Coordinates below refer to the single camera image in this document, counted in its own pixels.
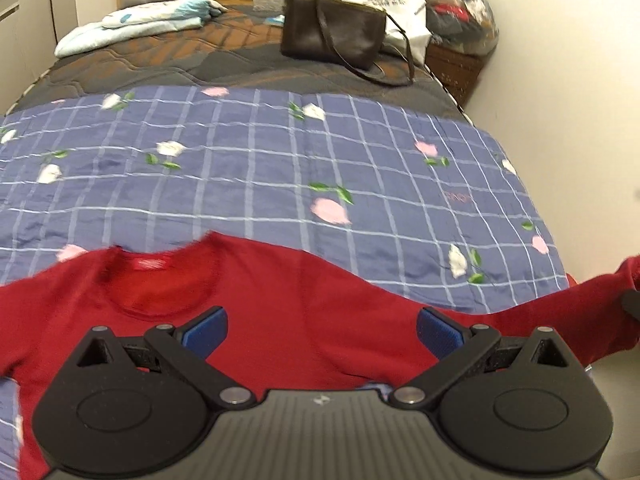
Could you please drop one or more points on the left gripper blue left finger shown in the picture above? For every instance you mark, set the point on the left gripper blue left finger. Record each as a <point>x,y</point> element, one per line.
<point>183,352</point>

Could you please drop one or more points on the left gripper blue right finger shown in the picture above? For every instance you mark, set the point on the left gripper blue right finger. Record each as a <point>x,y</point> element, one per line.
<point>461,352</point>

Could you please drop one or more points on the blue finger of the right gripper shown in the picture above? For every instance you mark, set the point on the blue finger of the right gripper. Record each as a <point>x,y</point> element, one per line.
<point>631,303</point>

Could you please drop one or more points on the red long-sleeve sweater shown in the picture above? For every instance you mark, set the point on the red long-sleeve sweater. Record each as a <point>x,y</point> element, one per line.
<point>320,348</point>

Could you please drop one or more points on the clear plastic bag of clothes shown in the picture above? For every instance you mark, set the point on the clear plastic bag of clothes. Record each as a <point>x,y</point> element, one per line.
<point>463,26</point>

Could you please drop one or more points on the blue floral checked quilt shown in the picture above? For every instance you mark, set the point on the blue floral checked quilt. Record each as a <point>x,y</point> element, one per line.
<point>418,204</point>

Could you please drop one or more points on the light blue folded pillow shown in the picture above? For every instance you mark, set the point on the light blue folded pillow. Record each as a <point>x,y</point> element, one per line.
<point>143,20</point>

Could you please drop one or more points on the dark brown leather handbag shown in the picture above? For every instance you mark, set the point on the dark brown leather handbag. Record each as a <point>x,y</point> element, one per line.
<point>343,33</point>

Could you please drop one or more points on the beige wooden wardrobe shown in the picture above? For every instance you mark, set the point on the beige wooden wardrobe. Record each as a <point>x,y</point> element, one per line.
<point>30,30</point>

